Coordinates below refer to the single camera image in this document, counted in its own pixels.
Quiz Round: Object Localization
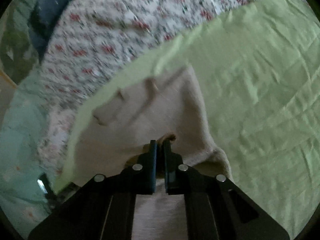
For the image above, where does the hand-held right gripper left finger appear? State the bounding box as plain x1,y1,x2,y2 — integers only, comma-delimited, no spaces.
28,140,157,240

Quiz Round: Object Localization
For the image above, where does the floral quilted blanket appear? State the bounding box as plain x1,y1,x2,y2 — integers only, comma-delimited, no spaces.
36,0,293,178

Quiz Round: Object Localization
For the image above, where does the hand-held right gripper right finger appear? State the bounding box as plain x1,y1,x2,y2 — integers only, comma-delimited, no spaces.
163,140,290,240

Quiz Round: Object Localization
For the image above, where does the dark blue cloth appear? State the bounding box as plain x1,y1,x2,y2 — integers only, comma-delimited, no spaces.
27,0,98,60

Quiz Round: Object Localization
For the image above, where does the pale teal cloth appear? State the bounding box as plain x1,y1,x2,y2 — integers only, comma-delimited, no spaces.
0,72,60,233

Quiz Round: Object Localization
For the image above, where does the light green bed sheet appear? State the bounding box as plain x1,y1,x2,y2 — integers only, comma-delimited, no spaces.
54,0,320,238

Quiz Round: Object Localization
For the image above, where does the beige small garment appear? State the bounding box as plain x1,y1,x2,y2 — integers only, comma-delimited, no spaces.
72,65,234,240

